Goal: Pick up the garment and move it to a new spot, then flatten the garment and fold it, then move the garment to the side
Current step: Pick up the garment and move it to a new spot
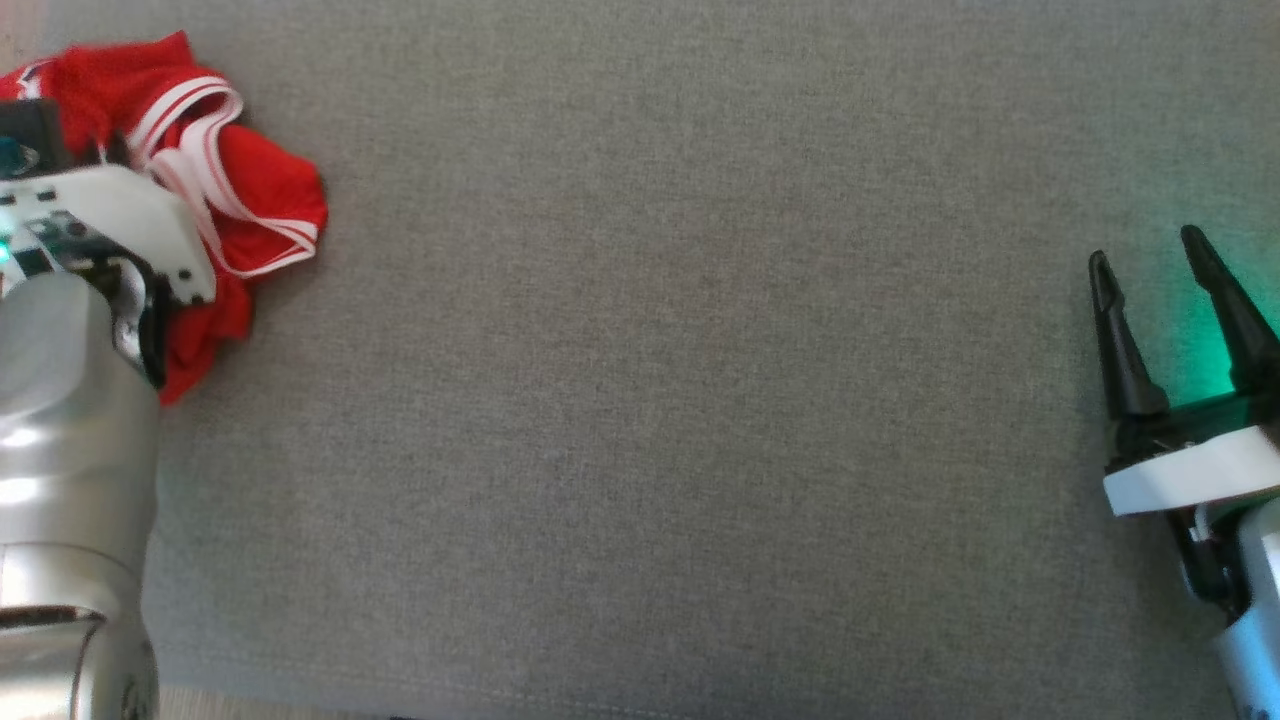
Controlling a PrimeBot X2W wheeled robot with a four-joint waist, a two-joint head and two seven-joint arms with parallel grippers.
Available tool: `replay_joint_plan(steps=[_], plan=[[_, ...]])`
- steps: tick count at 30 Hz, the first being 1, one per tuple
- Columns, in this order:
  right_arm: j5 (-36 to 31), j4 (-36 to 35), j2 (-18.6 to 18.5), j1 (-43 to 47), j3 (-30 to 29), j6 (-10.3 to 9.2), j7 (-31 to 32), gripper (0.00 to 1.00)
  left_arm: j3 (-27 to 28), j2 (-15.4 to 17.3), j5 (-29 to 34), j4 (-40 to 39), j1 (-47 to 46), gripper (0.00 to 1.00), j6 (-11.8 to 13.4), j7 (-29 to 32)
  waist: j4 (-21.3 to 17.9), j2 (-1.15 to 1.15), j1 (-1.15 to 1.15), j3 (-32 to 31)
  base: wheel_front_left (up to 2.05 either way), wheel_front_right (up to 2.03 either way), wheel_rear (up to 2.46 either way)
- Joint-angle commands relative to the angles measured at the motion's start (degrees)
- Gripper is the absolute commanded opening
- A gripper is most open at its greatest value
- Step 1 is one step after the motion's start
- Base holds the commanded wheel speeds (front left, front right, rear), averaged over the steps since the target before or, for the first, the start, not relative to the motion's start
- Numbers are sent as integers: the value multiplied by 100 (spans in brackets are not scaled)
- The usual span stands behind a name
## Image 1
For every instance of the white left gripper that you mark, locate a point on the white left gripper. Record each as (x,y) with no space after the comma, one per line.
(130,215)

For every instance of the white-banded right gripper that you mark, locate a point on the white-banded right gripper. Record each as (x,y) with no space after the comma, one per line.
(1190,470)

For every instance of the red garment with white stripes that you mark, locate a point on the red garment with white stripes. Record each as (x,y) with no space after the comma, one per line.
(260,190)

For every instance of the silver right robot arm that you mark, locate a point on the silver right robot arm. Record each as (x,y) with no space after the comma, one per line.
(1255,650)

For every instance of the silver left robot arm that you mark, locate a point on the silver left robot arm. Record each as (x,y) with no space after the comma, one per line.
(70,450)

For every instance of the grey fabric ottoman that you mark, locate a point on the grey fabric ottoman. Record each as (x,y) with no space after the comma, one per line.
(650,350)

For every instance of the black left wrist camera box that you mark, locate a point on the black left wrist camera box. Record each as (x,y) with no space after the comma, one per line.
(35,135)

